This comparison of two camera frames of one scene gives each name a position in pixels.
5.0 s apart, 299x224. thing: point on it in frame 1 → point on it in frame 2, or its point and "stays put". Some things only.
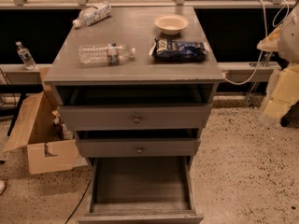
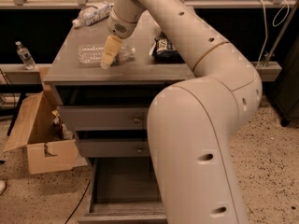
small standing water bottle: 26,57 stays put
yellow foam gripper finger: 270,43 → 121,29
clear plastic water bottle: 105,54 stays put
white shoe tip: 3,187 stays put
